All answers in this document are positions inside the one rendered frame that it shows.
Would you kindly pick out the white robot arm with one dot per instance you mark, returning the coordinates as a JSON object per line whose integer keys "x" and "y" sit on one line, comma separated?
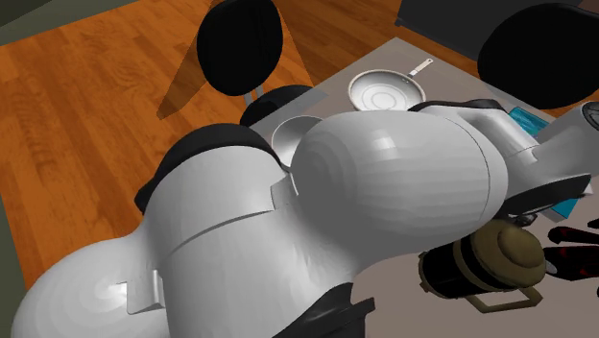
{"x": 365, "y": 187}

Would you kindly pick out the white frying pan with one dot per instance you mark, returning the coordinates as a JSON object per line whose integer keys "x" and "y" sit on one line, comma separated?
{"x": 386, "y": 93}

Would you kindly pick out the white bowl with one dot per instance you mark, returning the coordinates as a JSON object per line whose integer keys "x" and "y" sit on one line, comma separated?
{"x": 286, "y": 138}

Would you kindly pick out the black and red toy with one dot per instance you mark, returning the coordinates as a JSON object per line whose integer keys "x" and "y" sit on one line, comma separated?
{"x": 573, "y": 262}

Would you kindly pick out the teal book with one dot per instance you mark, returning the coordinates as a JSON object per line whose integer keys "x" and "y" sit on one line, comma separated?
{"x": 529, "y": 120}

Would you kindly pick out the black round-backed chair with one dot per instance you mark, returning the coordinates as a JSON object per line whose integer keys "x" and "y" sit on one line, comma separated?
{"x": 543, "y": 56}
{"x": 238, "y": 44}

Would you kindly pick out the black and olive lidded pot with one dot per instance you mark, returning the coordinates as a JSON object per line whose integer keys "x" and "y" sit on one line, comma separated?
{"x": 496, "y": 262}

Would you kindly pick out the dark cabinet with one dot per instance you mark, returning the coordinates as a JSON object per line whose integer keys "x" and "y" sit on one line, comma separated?
{"x": 444, "y": 18}

